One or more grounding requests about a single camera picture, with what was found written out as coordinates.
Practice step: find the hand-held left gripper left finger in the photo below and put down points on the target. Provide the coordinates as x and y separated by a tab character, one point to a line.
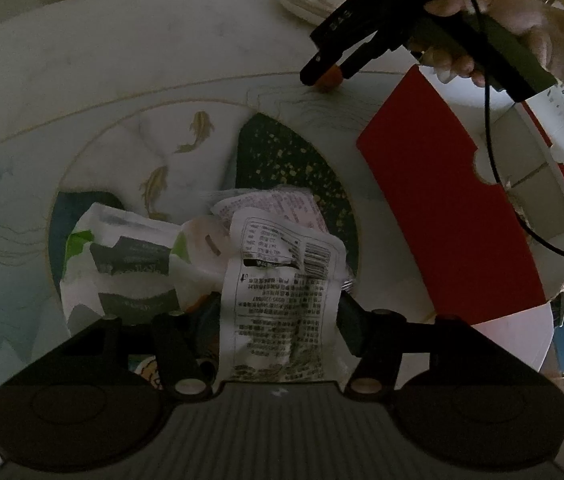
207	330

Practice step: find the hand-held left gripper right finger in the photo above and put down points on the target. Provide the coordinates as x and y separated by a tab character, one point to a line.
349	325

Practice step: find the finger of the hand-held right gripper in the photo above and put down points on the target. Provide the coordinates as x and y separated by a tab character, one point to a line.
347	20
319	70

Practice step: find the small orange ball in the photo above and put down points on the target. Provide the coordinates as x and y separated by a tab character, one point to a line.
331	81

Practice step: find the white printed barcode packet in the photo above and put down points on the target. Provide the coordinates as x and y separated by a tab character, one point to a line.
282	300

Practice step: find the red and white cardboard box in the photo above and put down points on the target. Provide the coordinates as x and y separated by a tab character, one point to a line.
437	185

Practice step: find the person's right hand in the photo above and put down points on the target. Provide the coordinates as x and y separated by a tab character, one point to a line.
532	20

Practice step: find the cartoon print packet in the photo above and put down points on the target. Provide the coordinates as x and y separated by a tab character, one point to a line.
148	375

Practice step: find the green and white packet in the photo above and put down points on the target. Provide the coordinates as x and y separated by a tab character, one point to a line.
107	260

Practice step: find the pink printed packet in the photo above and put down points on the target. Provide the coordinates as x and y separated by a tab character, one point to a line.
282	205

